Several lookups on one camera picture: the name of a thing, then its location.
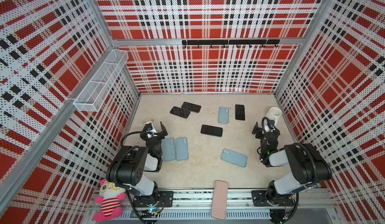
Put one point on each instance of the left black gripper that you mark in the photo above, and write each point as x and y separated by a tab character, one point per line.
155	135

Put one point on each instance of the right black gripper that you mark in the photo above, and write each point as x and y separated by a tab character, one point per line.
266	132

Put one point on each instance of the black phone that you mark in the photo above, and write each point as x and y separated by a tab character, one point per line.
211	130
177	111
191	107
240	112

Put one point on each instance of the light blue case front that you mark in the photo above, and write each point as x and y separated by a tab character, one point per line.
234	158

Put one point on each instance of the light blue case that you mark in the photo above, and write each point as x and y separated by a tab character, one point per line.
234	158
169	153
181	149
223	116

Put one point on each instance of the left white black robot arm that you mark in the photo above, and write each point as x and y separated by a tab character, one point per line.
131	162

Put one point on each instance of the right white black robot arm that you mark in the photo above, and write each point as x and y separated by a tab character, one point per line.
307	167

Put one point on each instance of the pink phone case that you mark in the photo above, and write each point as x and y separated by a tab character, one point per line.
219	200

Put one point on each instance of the white ceramic mug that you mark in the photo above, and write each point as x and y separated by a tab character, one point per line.
274	114

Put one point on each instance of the pink plush toy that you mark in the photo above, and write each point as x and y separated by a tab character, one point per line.
110	196

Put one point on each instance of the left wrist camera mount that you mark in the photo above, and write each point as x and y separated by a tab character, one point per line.
149	127

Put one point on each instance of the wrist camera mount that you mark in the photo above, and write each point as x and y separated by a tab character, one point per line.
149	127
269	125

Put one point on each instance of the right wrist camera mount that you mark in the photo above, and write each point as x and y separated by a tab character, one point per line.
269	125

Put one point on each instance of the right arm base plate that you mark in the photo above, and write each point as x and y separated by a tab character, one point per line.
264	198

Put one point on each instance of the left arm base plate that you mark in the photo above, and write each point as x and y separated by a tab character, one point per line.
157	199

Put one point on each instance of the white wire mesh basket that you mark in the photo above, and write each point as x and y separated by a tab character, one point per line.
108	69

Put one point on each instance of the black hook rail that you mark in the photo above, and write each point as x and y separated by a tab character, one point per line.
261	42

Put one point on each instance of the aluminium front rail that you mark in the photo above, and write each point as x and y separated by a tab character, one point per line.
315	205

